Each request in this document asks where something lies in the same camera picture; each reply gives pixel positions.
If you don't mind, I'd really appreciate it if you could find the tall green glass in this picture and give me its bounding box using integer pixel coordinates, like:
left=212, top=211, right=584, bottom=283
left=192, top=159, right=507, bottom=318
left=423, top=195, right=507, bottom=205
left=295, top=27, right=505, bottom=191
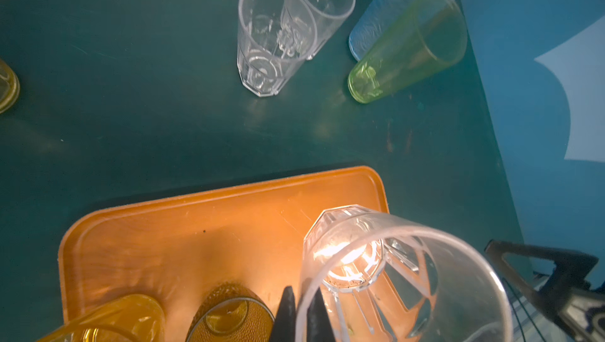
left=348, top=0, right=468, bottom=104

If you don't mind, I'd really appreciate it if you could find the tall yellow plastic glass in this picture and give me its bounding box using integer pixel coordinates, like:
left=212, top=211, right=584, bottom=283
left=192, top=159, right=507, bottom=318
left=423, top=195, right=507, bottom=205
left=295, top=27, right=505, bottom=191
left=0, top=60, right=20, bottom=114

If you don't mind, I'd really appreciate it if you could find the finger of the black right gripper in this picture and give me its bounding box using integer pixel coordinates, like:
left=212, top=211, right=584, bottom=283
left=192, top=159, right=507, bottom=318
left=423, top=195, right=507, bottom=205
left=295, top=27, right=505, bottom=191
left=485, top=240, right=600, bottom=321

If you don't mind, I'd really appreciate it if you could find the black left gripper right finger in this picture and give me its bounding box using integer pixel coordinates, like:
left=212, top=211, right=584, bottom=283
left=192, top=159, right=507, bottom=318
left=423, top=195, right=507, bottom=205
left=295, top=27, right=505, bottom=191
left=307, top=289, right=336, bottom=342

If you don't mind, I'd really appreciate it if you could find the short yellow plastic glass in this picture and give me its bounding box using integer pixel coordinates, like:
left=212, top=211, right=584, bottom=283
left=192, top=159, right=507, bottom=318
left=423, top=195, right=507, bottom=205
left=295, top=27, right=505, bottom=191
left=41, top=294, right=165, bottom=342

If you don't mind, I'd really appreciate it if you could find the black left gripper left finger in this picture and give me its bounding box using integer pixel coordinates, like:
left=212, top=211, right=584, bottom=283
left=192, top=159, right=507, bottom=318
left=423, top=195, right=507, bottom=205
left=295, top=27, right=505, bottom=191
left=269, top=286, right=296, bottom=342

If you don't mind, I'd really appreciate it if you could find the orange plastic tray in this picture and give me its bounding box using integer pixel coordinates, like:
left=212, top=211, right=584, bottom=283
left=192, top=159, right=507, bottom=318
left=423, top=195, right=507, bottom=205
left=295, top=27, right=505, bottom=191
left=58, top=167, right=389, bottom=341

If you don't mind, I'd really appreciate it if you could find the dark brown textured glass back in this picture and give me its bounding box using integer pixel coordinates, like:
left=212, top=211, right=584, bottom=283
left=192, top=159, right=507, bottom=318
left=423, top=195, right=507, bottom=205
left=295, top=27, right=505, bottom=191
left=186, top=282, right=274, bottom=341

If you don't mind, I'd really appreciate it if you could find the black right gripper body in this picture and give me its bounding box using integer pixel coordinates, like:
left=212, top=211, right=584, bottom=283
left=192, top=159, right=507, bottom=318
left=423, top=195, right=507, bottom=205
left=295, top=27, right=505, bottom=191
left=556, top=289, right=604, bottom=342

